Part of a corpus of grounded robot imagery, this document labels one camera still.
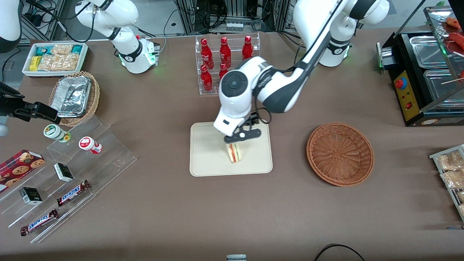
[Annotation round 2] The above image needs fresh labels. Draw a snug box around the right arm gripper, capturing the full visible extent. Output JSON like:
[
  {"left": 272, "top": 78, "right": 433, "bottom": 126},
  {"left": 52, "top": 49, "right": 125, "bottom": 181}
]
[{"left": 0, "top": 83, "right": 61, "bottom": 124}]

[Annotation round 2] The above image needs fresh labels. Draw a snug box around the triangular sandwich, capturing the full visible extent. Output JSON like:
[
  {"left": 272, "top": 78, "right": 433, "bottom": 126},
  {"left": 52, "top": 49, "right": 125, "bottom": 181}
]
[{"left": 225, "top": 142, "right": 244, "bottom": 164}]

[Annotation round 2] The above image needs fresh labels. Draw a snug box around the beige plastic tray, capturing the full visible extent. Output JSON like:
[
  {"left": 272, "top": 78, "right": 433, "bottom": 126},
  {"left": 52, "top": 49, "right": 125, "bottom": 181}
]
[{"left": 190, "top": 119, "right": 273, "bottom": 177}]

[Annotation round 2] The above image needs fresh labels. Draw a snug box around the oval tan wicker basket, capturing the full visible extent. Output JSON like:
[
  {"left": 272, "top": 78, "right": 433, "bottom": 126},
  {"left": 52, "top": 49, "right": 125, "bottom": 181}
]
[{"left": 49, "top": 71, "right": 100, "bottom": 127}]

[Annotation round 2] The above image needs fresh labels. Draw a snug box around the round brown wicker basket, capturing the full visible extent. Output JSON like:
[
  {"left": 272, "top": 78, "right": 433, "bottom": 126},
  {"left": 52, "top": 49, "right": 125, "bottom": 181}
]
[{"left": 306, "top": 122, "right": 374, "bottom": 187}]

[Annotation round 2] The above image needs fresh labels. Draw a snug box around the tray of packaged snacks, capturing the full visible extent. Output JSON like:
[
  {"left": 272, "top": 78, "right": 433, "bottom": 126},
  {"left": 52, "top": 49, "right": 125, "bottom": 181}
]
[{"left": 429, "top": 144, "right": 464, "bottom": 221}]

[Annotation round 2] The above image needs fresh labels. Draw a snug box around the green lid yogurt bottle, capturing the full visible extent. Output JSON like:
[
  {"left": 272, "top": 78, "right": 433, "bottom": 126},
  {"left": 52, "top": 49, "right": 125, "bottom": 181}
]
[{"left": 43, "top": 124, "right": 71, "bottom": 143}]

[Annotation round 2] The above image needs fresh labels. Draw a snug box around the white rectangular snack bin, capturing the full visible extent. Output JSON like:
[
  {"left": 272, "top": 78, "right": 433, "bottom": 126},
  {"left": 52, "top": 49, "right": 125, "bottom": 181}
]
[{"left": 22, "top": 42, "right": 88, "bottom": 78}]

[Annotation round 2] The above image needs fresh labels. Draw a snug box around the stack of foil containers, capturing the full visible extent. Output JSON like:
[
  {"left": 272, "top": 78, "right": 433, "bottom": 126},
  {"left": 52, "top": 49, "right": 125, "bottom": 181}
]
[{"left": 51, "top": 76, "right": 91, "bottom": 118}]

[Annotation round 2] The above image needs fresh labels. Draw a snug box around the clear acrylic bottle rack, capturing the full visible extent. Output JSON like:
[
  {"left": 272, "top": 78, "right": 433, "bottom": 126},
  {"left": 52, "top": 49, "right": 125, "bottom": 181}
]
[{"left": 195, "top": 33, "right": 261, "bottom": 95}]

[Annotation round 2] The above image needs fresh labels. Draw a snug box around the red cookie box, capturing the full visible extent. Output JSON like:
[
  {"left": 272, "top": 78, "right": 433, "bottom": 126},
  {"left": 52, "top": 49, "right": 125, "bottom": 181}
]
[{"left": 0, "top": 149, "right": 46, "bottom": 192}]

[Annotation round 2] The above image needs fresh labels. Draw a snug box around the red lid yogurt bottle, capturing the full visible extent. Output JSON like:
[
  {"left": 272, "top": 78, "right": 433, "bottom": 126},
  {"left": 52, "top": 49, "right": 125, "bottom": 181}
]
[{"left": 79, "top": 136, "right": 103, "bottom": 154}]

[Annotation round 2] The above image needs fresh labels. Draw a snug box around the small black carton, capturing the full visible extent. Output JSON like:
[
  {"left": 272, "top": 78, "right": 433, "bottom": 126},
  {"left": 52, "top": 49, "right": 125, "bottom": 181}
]
[
  {"left": 54, "top": 163, "right": 74, "bottom": 182},
  {"left": 19, "top": 187, "right": 43, "bottom": 206}
]

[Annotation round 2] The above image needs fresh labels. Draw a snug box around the clear acrylic stepped shelf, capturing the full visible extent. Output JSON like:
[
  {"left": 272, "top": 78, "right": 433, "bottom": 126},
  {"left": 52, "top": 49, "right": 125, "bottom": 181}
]
[{"left": 0, "top": 115, "right": 137, "bottom": 244}]

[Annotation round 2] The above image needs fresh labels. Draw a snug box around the brown snickers bar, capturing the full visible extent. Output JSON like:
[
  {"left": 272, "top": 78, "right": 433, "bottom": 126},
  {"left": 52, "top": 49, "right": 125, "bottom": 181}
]
[
  {"left": 56, "top": 180, "right": 91, "bottom": 207},
  {"left": 20, "top": 209, "right": 59, "bottom": 237}
]

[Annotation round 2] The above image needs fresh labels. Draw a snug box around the black hot food display case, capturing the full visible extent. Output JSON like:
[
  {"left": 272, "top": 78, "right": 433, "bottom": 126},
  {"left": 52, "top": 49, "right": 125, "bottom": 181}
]
[{"left": 376, "top": 7, "right": 464, "bottom": 127}]

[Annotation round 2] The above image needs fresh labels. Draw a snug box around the steel food pan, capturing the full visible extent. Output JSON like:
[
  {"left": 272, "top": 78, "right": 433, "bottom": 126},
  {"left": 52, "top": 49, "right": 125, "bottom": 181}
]
[
  {"left": 423, "top": 69, "right": 464, "bottom": 103},
  {"left": 410, "top": 35, "right": 452, "bottom": 69}
]

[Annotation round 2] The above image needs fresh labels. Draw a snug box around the black cable loop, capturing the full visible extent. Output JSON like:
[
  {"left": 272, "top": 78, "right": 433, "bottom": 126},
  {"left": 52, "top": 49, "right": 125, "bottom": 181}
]
[{"left": 314, "top": 244, "right": 366, "bottom": 261}]

